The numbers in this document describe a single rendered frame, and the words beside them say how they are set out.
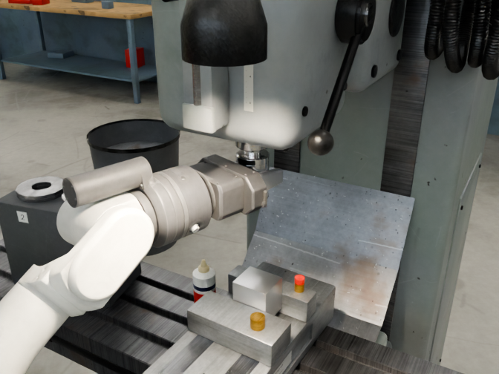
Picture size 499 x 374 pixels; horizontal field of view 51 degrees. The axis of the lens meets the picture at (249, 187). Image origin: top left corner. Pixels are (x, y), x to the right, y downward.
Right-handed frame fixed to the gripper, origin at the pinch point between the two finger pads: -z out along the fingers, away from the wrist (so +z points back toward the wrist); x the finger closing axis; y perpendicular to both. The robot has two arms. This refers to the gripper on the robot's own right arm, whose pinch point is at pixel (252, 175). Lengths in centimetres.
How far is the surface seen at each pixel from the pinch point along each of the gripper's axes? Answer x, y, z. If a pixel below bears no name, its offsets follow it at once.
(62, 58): 566, 97, -222
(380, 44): -6.8, -17.0, -18.1
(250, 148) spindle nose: -1.5, -5.0, 1.9
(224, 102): -5.0, -13.3, 9.3
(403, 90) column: 0.5, -5.8, -38.2
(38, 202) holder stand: 38.5, 13.2, 16.7
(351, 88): -6.4, -11.6, -12.7
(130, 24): 411, 42, -227
